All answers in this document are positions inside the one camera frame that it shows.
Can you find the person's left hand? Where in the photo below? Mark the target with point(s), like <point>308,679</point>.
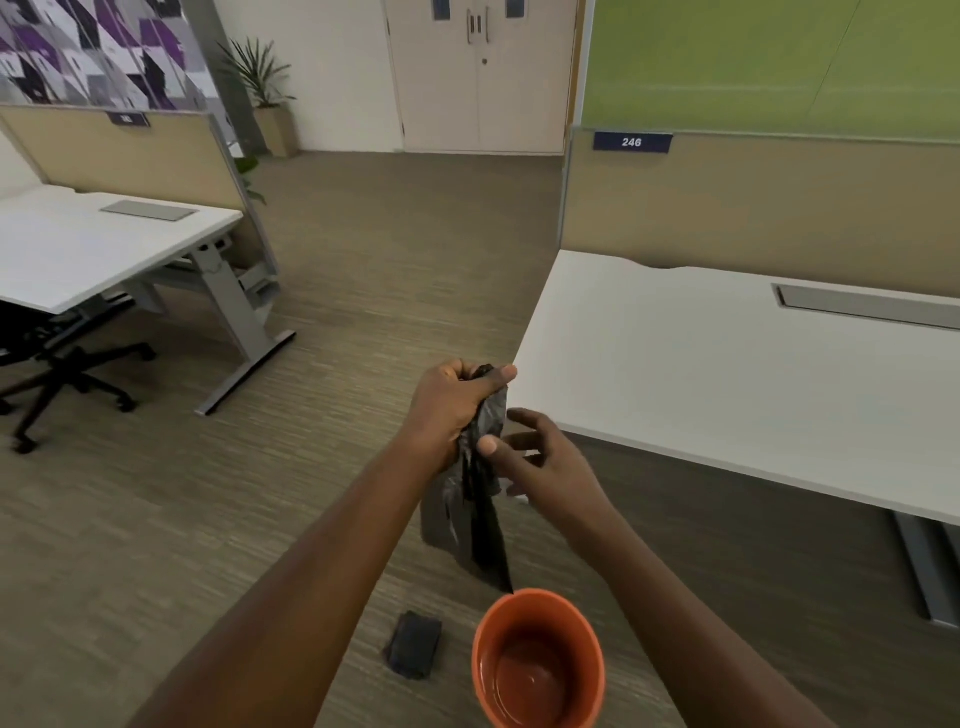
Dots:
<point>439,409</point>

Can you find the person's right hand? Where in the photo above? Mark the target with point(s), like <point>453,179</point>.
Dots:
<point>566,480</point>

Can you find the person's right thumb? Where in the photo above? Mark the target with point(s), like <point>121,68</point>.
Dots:
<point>501,452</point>

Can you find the person's left thumb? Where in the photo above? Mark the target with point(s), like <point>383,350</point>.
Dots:
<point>501,377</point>

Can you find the black plastic bag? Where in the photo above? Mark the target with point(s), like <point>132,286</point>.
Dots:
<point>476,517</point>

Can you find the person's left forearm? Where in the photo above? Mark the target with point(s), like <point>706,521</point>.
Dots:
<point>300,600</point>

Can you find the person's right forearm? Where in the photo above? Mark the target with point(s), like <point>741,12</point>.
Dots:
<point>675,630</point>

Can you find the folded black plastic bags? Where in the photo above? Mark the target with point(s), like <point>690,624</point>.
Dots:
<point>414,645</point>

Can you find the orange plastic bin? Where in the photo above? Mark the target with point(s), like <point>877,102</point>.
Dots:
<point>540,667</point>

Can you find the white desk with curved edge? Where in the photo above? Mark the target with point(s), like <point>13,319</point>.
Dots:
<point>750,390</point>

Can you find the blue number label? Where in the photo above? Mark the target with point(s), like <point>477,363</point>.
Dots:
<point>631,142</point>

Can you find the white double door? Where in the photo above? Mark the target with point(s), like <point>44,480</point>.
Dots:
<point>480,75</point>

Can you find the beige desk partition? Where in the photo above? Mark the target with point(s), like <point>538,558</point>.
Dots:
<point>750,202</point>
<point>135,161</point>

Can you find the small green plant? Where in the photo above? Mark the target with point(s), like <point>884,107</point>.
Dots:
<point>249,176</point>

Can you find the beige planter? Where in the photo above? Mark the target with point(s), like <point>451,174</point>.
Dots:
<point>276,131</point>

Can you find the green potted plant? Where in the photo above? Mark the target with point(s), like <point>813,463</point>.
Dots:
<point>259,75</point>

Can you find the grey column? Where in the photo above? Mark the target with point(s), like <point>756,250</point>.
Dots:
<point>225,82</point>

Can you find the black office chair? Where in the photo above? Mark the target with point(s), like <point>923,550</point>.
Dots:
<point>64,375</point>

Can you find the grey desk leg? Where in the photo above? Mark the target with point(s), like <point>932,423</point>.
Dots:
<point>930,570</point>

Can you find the dark number label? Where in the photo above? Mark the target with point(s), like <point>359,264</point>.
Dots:
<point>128,119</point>

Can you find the purple patterned glass panel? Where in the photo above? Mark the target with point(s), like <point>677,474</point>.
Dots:
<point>97,52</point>

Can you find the green wall panel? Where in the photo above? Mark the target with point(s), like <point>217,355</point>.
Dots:
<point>750,60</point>

